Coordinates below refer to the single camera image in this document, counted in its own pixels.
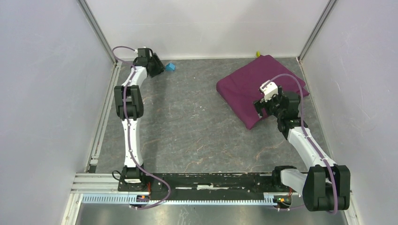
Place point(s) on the blue small block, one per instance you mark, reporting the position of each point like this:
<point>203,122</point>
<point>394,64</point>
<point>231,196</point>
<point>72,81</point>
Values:
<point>170,67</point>

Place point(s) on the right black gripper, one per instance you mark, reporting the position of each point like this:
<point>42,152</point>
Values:
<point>265,104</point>

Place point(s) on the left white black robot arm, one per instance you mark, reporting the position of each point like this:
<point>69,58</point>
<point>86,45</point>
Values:
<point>129,107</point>

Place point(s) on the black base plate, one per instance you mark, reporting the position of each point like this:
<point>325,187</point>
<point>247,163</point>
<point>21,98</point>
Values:
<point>205,186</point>

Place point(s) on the aluminium frame rail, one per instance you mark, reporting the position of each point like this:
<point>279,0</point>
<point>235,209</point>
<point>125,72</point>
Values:
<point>95,199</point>

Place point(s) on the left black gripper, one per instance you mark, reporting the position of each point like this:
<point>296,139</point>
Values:
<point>159,65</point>

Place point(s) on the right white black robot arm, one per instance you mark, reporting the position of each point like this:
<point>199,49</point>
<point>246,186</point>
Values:
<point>326,185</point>

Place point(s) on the purple cloth wrap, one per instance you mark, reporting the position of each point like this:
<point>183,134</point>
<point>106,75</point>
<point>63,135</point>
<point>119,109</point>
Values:
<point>241,88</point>

